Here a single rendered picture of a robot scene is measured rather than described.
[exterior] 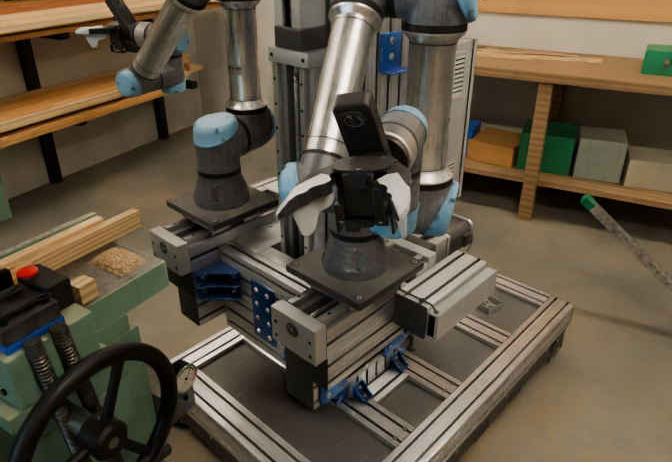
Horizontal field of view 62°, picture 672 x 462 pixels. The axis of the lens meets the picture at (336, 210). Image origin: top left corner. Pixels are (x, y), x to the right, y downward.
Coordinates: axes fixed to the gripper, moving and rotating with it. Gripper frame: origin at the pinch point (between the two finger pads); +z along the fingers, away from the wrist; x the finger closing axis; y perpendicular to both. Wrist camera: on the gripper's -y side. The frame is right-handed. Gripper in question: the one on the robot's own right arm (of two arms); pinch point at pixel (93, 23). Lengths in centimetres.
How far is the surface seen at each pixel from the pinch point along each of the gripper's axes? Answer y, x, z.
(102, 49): 66, 139, 179
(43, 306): 12, -86, -83
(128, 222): 24, -53, -61
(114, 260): 24, -65, -70
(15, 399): 22, -96, -84
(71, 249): 22, -67, -61
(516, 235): 145, 143, -109
